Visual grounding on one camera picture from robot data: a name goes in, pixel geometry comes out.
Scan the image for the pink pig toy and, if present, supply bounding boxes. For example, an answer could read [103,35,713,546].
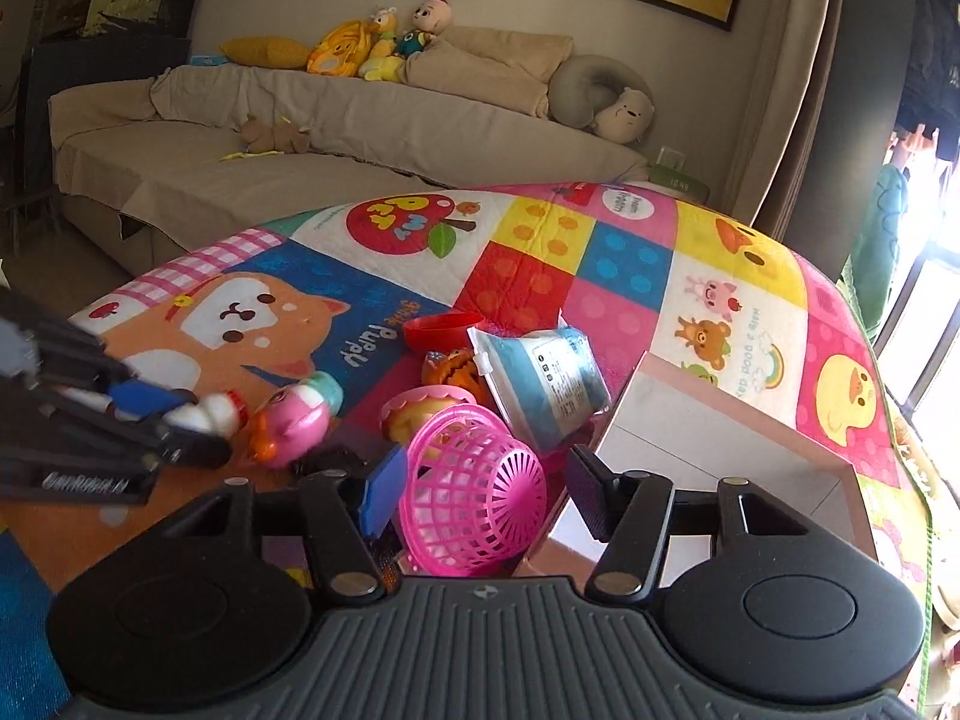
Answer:
[245,371,343,468]

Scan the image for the colourful cartoon play mat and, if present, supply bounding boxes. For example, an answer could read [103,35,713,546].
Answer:
[0,180,939,720]

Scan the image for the pink cardboard box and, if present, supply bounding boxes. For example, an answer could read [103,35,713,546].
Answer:
[515,351,879,581]

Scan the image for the orange plastic pumpkin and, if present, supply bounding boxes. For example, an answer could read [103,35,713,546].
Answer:
[421,349,494,408]

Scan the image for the orange yellow plush bag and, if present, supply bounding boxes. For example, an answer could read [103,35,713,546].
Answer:
[306,20,373,78]

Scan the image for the beige covered sofa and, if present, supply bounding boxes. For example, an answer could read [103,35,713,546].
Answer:
[49,65,647,275]

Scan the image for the white bear plush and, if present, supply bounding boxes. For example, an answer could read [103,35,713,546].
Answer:
[592,88,656,145]

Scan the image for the glass fish tank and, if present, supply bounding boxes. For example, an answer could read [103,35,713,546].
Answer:
[39,0,195,43]

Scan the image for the yellow duck plush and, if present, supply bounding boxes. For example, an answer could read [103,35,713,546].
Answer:
[358,7,405,83]

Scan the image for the beige folded blanket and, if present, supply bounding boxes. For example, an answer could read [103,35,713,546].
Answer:
[404,26,574,119]

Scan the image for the yellow cushion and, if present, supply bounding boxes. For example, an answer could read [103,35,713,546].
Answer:
[220,36,311,70]

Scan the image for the grey neck pillow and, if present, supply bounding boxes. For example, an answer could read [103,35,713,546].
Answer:
[548,55,652,128]

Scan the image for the white red small toy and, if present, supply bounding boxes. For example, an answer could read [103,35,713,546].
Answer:
[163,390,249,439]

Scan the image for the green dinosaur towel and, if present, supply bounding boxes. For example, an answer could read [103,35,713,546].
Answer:
[843,164,908,338]

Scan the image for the brown plush on sofa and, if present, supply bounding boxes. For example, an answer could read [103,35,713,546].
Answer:
[239,115,309,154]

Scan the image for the blue white snack pouch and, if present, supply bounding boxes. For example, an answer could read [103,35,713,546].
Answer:
[467,325,612,455]

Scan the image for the big-head doll plush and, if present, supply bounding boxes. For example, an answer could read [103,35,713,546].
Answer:
[394,0,452,59]

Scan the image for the pink plastic basket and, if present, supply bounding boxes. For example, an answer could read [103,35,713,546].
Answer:
[397,405,548,577]

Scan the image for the red plastic lid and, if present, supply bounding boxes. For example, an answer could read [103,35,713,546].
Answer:
[402,310,485,356]

